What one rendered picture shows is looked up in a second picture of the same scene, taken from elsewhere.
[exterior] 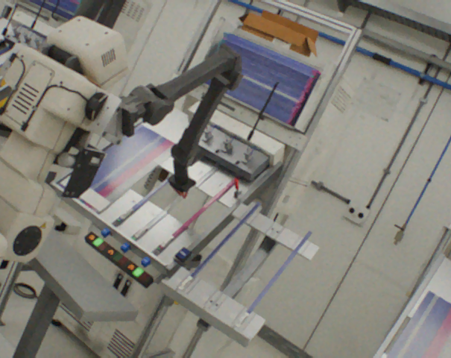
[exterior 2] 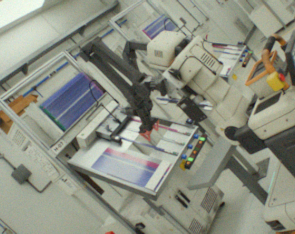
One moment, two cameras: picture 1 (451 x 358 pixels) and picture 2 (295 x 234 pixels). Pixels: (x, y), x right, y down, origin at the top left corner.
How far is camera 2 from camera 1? 258 cm
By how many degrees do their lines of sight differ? 67
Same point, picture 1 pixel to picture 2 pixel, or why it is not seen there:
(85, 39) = (172, 35)
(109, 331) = (201, 210)
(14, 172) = (228, 92)
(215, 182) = (135, 126)
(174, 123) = (87, 152)
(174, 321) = (195, 167)
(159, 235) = (178, 136)
